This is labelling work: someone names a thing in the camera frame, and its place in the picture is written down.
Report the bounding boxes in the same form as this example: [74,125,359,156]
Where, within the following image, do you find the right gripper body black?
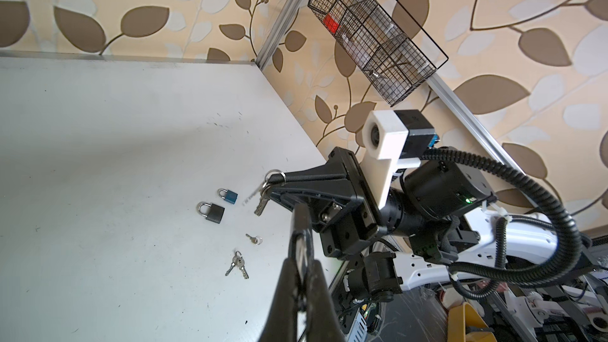
[318,147,387,261]

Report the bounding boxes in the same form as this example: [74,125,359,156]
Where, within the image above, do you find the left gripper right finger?
[304,231,345,341]

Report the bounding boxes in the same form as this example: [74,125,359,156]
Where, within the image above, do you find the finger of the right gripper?
[265,163,352,187]
[268,185,361,214]

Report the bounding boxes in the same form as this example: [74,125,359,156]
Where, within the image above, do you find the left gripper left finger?
[257,201,305,342]

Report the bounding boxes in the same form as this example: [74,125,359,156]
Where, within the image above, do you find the small blue padlock key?
[245,234,263,245]

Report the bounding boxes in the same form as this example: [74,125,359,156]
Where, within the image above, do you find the blue padlock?
[218,188,238,204]

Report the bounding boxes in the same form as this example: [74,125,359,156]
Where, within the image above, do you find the black padlock key bunch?
[225,250,250,280]

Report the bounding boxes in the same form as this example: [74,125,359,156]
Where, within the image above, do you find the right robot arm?
[256,147,594,306]

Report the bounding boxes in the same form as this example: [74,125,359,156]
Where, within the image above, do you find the key bunch silver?
[242,169,287,216]

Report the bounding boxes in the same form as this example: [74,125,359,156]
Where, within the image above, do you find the yellow bin outside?
[447,302,497,342]

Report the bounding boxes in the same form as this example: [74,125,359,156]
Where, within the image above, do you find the red cap in basket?
[322,14,340,35]

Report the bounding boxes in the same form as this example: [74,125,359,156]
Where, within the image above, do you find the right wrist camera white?
[360,109,439,210]

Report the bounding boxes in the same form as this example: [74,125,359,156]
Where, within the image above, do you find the side wire basket black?
[307,0,449,107]

